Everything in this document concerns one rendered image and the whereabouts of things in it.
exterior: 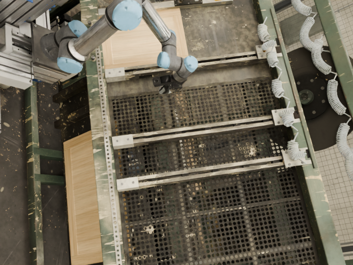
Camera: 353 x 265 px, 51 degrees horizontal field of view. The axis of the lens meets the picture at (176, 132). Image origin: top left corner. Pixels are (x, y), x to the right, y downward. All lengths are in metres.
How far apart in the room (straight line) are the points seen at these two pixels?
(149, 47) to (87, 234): 1.33
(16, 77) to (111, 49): 0.84
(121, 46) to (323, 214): 1.65
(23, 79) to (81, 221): 1.15
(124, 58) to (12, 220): 1.35
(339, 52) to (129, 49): 1.44
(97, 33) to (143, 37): 0.99
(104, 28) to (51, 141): 1.73
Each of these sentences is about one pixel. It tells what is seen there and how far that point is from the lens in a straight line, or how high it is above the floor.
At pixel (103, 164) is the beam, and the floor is 0.86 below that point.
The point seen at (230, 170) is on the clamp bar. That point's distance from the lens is 2.26.
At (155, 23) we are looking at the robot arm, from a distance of 1.82.
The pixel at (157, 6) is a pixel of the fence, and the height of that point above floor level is 1.23.
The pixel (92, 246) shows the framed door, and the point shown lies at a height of 0.47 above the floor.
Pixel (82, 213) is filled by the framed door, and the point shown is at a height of 0.39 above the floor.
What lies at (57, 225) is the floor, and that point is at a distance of 3.08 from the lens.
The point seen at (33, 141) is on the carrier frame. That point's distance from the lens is 2.89.
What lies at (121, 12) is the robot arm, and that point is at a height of 1.63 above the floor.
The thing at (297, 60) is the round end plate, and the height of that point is 1.86.
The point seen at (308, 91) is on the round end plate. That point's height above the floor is 1.88.
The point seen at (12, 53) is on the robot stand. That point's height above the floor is 0.98.
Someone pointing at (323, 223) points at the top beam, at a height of 1.84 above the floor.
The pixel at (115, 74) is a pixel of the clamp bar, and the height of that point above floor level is 0.98.
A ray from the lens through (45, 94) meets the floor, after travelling 3.36.
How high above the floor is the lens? 2.42
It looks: 31 degrees down
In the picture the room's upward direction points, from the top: 70 degrees clockwise
